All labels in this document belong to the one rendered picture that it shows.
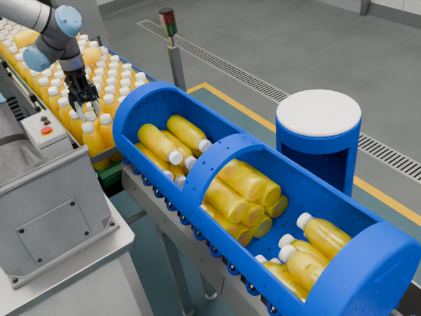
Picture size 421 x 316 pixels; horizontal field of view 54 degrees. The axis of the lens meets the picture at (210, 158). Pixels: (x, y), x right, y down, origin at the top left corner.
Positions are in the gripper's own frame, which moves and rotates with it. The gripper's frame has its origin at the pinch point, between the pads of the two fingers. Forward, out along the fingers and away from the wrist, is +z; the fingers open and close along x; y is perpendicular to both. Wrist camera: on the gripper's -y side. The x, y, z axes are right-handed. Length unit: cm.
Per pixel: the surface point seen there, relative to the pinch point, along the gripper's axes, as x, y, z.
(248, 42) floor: 226, -187, 107
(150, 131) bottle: 7.5, 33.6, -6.3
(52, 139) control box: -15.8, 7.3, -1.8
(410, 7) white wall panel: 349, -88, 88
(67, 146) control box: -12.3, 7.3, 3.0
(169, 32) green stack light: 47, -18, -10
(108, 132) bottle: 2.1, 8.8, 4.1
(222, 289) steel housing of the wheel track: 0, 75, 21
